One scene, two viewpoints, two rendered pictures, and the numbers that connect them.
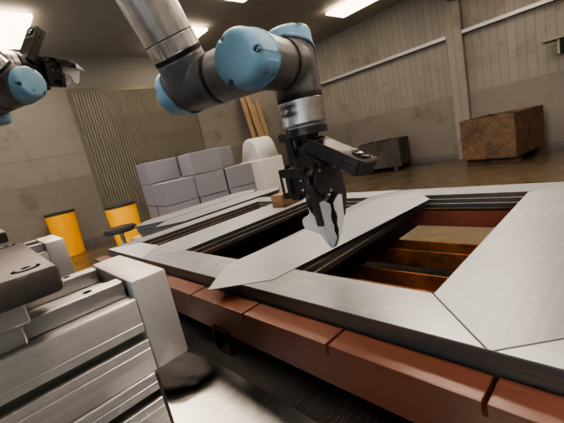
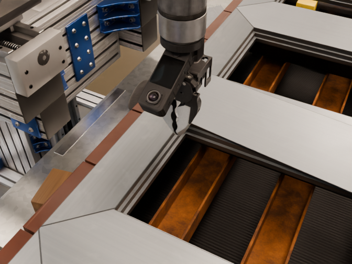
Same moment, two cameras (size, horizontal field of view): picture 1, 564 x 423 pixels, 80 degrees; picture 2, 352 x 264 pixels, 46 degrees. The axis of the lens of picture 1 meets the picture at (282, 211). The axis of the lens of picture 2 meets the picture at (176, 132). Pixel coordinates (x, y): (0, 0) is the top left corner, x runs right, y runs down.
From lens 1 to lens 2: 0.81 m
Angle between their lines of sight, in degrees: 68
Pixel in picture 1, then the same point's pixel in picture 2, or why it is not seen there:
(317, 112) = (167, 33)
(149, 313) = (11, 73)
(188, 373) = not seen: hidden behind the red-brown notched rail
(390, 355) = (67, 191)
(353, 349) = (76, 173)
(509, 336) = (49, 239)
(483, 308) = (85, 233)
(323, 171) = not seen: hidden behind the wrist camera
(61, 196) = not seen: outside the picture
